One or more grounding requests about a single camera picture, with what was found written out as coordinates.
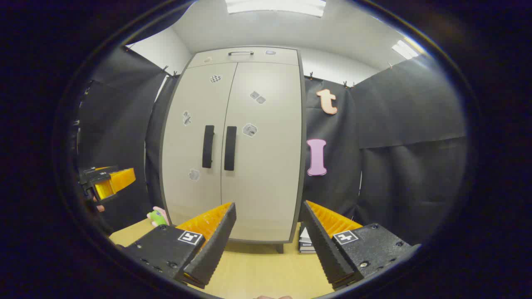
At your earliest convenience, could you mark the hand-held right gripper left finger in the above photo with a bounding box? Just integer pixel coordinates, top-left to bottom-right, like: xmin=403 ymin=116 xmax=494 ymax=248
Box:
xmin=123 ymin=202 xmax=237 ymax=290

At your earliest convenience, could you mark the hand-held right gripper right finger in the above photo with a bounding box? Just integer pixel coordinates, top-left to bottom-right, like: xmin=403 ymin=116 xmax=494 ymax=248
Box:
xmin=300 ymin=200 xmax=420 ymax=290

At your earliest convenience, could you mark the grey double-door shoe cabinet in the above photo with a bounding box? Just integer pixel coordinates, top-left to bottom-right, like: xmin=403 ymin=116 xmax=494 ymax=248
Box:
xmin=159 ymin=47 xmax=307 ymax=254

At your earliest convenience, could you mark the beige shoe cabinet door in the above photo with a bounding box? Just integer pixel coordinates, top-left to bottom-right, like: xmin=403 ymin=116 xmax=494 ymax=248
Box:
xmin=161 ymin=62 xmax=237 ymax=227
xmin=221 ymin=62 xmax=303 ymax=243

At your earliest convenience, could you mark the black door handle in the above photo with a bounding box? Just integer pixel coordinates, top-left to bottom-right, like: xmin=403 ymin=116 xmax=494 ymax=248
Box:
xmin=202 ymin=125 xmax=215 ymax=169
xmin=224 ymin=126 xmax=237 ymax=171

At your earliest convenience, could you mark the beige cabinet drawer front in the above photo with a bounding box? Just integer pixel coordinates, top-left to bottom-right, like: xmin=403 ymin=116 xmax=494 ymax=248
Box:
xmin=188 ymin=48 xmax=299 ymax=68

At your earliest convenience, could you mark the white paper stack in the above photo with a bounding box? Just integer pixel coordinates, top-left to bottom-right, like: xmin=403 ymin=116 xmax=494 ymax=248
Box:
xmin=298 ymin=222 xmax=317 ymax=254

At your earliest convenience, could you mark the green pink plush toy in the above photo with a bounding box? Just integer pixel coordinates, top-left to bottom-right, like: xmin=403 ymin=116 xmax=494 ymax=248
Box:
xmin=147 ymin=206 xmax=169 ymax=228

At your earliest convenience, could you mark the black backdrop cloth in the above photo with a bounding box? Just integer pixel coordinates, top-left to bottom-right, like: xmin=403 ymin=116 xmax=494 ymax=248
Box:
xmin=77 ymin=46 xmax=468 ymax=245

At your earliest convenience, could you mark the ceiling light panel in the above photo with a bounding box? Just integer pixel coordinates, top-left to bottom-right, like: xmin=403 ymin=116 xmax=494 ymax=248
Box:
xmin=225 ymin=0 xmax=327 ymax=18
xmin=392 ymin=39 xmax=420 ymax=60

